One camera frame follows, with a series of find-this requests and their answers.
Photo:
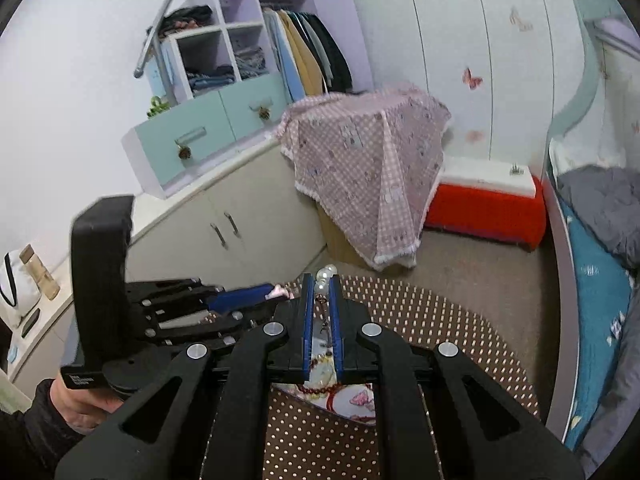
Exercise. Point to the person's left hand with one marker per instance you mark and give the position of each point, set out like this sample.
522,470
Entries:
83,410

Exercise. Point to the pink checkered cloth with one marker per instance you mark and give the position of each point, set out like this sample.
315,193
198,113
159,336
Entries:
372,162

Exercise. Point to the teal drawer unit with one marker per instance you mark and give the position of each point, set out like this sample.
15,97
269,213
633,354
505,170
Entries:
171,149

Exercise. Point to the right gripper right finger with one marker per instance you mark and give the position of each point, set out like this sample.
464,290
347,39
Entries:
438,414

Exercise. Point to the grey metal box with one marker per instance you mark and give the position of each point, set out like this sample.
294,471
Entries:
323,390

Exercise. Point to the white bag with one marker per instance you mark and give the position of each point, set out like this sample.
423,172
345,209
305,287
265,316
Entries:
19,292

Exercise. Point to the beige low cabinet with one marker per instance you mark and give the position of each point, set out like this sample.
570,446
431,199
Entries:
243,223

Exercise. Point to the brown polka dot tablecloth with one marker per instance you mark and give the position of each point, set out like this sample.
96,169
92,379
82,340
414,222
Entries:
305,442

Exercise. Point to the metal stair handrail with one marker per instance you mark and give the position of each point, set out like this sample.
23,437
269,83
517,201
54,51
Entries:
150,36

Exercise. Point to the teal bed sheet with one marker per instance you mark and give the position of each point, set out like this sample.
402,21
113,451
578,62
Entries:
603,296

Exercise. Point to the hanging clothes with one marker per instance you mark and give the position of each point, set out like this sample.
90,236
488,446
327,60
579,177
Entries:
309,59

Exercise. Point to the white wardrobe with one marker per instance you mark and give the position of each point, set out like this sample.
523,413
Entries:
504,68

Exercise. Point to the beige bottle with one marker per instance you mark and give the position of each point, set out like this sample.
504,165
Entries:
39,273

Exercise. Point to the lilac cube shelf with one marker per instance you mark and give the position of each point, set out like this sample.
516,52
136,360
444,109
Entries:
209,44

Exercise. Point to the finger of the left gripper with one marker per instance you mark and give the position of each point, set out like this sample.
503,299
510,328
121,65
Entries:
235,300
234,324

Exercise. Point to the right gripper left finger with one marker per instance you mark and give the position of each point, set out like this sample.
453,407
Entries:
193,410

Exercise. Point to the red storage ottoman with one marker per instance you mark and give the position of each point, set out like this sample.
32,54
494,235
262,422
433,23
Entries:
490,200

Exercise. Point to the teal bunk bed frame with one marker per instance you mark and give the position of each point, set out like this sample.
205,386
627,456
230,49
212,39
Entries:
605,21

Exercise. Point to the grey duvet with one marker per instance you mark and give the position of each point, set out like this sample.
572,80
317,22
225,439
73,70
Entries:
606,201

